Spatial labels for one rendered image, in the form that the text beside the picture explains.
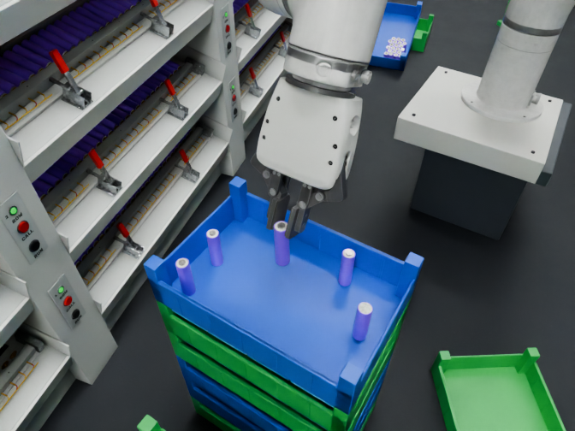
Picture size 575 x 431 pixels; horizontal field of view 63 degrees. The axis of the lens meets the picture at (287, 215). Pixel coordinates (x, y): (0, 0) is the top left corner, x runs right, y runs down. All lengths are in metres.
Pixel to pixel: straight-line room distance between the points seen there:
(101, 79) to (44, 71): 0.09
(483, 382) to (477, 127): 0.55
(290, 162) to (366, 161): 1.02
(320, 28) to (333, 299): 0.36
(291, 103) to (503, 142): 0.70
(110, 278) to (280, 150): 0.65
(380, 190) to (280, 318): 0.84
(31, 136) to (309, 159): 0.46
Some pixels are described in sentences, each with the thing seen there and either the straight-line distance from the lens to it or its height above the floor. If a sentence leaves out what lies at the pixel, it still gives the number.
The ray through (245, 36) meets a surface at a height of 0.34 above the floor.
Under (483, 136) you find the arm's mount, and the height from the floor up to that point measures 0.33.
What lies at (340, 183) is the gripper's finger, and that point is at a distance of 0.50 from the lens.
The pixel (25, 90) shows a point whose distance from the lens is 0.85.
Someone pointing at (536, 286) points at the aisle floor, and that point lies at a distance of 1.32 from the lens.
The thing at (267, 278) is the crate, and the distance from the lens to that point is 0.68.
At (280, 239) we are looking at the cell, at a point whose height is 0.54.
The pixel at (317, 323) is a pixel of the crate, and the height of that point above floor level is 0.40.
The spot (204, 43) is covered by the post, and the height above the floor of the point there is 0.42.
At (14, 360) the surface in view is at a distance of 0.99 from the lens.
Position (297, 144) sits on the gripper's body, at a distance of 0.50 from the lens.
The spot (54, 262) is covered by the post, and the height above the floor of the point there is 0.34.
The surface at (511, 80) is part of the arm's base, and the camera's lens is 1.19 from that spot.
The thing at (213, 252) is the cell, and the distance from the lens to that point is 0.67.
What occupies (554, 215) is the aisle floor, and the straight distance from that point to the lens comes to 1.52.
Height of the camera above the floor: 0.95
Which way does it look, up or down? 46 degrees down
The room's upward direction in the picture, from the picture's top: straight up
